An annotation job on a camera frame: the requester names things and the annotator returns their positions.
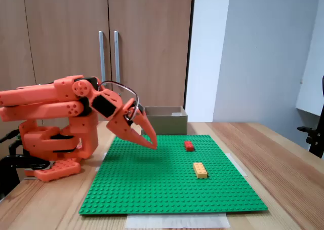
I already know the yellow lego block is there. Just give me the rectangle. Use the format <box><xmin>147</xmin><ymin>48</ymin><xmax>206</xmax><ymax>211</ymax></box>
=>
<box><xmin>193</xmin><ymin>162</ymin><xmax>209</xmax><ymax>179</ymax></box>

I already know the open cardboard box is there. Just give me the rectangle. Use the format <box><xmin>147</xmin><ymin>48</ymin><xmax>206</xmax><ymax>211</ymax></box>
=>
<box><xmin>141</xmin><ymin>106</ymin><xmax>188</xmax><ymax>136</ymax></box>

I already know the green lego baseplate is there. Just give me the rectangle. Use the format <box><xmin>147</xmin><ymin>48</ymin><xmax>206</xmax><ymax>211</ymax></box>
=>
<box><xmin>78</xmin><ymin>134</ymin><xmax>268</xmax><ymax>216</ymax></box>

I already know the masking tape strip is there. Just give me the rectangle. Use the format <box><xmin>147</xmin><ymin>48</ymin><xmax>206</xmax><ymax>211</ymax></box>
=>
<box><xmin>95</xmin><ymin>151</ymin><xmax>108</xmax><ymax>172</ymax></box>
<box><xmin>125</xmin><ymin>213</ymin><xmax>230</xmax><ymax>229</ymax></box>
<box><xmin>226</xmin><ymin>152</ymin><xmax>249</xmax><ymax>177</ymax></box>

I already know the wooden cabinet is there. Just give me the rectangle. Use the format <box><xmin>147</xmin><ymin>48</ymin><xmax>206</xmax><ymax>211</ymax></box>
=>
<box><xmin>0</xmin><ymin>0</ymin><xmax>195</xmax><ymax>129</ymax></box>

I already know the black table clamp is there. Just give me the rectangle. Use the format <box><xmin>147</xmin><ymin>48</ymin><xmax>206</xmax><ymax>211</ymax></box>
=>
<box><xmin>0</xmin><ymin>140</ymin><xmax>51</xmax><ymax>200</ymax></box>

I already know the black stand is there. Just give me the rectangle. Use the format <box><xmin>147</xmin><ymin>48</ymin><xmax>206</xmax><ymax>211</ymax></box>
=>
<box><xmin>297</xmin><ymin>75</ymin><xmax>324</xmax><ymax>160</ymax></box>

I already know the gripper servo cable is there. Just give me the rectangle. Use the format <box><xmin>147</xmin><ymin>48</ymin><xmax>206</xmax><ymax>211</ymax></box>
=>
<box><xmin>97</xmin><ymin>81</ymin><xmax>140</xmax><ymax>121</ymax></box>

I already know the metal cabinet handle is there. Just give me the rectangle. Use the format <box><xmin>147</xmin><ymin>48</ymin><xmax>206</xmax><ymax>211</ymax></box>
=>
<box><xmin>113</xmin><ymin>30</ymin><xmax>122</xmax><ymax>86</ymax></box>
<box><xmin>98</xmin><ymin>30</ymin><xmax>107</xmax><ymax>83</ymax></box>

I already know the black power cable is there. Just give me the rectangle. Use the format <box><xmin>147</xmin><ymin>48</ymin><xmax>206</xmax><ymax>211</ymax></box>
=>
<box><xmin>0</xmin><ymin>130</ymin><xmax>20</xmax><ymax>143</ymax></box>

